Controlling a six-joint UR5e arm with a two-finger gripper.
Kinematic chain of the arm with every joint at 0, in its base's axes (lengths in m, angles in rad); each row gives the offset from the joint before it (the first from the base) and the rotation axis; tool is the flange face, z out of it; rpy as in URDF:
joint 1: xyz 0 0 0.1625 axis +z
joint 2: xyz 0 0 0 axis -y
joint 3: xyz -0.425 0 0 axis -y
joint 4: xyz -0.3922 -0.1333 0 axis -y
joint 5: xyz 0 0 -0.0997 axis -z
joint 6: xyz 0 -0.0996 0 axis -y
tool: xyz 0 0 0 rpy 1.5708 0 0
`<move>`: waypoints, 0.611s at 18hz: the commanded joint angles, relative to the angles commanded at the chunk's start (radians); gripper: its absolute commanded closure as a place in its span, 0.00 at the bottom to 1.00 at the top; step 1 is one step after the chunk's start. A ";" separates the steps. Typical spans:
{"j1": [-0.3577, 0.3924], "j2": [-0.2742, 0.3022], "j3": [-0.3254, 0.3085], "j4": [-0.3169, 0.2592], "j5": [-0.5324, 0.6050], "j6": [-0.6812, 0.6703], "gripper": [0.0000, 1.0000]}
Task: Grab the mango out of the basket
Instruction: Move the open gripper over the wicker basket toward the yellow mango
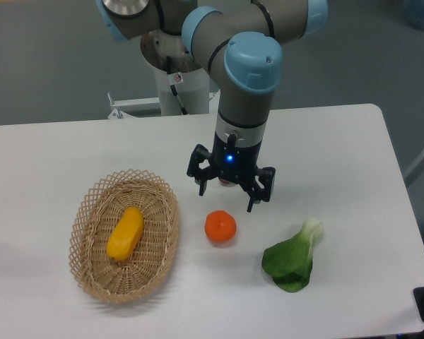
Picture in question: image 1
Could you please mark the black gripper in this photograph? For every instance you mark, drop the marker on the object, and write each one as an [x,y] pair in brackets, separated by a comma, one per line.
[237,165]

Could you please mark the yellow mango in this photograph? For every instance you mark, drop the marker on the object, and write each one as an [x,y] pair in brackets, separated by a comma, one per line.
[125,235]

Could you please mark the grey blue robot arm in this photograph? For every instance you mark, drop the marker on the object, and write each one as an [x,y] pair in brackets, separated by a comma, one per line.
[241,52]

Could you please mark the woven wicker basket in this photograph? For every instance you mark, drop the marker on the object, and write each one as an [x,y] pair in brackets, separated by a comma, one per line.
[112,281]

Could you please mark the purple sweet potato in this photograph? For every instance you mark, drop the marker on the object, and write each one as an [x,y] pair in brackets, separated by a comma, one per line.
[226,183]

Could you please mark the orange tangerine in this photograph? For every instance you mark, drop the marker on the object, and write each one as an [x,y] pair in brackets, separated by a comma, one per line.
[220,226]

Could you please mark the green bok choy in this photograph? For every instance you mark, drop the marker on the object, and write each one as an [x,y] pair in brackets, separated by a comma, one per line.
[290,262]

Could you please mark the blue plastic bag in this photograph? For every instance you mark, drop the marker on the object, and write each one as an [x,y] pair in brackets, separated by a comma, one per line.
[414,12]

